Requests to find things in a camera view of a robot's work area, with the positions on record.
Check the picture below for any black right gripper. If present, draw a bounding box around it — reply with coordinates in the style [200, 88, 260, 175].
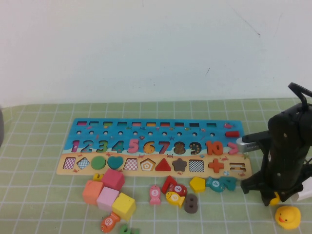
[240, 104, 305, 207]

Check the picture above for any teal number four piece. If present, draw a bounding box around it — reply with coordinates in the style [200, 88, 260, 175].
[219, 175, 237, 191]

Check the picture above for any pink greater-than sign piece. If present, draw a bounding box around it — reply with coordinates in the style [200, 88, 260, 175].
[228, 144, 241, 156]

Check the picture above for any orange plus sign piece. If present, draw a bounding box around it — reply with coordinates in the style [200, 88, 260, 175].
[208, 158, 224, 174]

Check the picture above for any yellow pentagon piece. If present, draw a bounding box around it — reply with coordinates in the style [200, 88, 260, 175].
[189, 176, 207, 195]

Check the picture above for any orange number ten piece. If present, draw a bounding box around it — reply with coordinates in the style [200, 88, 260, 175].
[206, 140, 224, 156]

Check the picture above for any brown number eight piece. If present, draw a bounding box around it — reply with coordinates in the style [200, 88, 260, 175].
[184, 194, 198, 214]

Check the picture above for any brown star piece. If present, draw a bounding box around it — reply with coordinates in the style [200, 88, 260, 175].
[172, 157, 188, 173]

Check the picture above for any yellow fish piece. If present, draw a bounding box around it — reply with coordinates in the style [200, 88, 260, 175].
[165, 191, 186, 208]

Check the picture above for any red number seven piece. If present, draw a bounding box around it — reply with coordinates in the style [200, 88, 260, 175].
[161, 175, 177, 195]

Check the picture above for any red triangle piece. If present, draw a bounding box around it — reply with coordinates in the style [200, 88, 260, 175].
[155, 157, 171, 171]

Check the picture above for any ocean themed wooden puzzle board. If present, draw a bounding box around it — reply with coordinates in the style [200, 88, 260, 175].
[56, 118, 254, 180]

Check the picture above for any pink number five piece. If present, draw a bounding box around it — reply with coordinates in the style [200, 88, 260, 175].
[128, 138, 140, 154]

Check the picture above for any teal heart piece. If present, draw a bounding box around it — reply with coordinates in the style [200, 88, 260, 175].
[107, 156, 124, 170]

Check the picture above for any green number three piece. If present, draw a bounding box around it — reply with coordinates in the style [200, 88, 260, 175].
[96, 140, 109, 154]

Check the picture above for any green circle piece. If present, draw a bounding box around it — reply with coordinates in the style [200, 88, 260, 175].
[91, 156, 107, 170]

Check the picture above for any yellow rubber duck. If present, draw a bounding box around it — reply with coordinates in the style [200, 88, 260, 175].
[274, 205, 301, 230]

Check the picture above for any teal fish numbered four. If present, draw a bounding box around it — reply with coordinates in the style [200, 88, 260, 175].
[205, 176, 225, 193]

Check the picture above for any red fish numbered seven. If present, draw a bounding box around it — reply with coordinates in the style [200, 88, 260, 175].
[170, 183, 188, 195]

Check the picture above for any pink fish numbered five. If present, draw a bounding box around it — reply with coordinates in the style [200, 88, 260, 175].
[149, 185, 161, 205]

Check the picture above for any yellow wooden cube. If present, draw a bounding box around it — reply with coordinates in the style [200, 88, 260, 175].
[112, 192, 136, 222]

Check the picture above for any magenta wooden cube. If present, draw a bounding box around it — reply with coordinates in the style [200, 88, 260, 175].
[101, 168, 125, 192]

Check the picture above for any pink wooden cube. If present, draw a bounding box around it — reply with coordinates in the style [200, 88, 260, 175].
[97, 186, 120, 213]

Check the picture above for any orange fish numbered ten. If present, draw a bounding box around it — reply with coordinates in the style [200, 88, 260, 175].
[101, 211, 122, 233]

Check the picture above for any orange wooden cube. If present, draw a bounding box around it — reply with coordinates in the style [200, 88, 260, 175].
[82, 180, 105, 205]

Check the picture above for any green checkered tablecloth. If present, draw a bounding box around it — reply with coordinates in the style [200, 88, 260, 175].
[0, 97, 312, 234]

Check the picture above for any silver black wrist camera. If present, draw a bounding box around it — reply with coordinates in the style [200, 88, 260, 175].
[235, 133, 270, 154]

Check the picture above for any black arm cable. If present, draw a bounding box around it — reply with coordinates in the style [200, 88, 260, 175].
[288, 82, 312, 108]

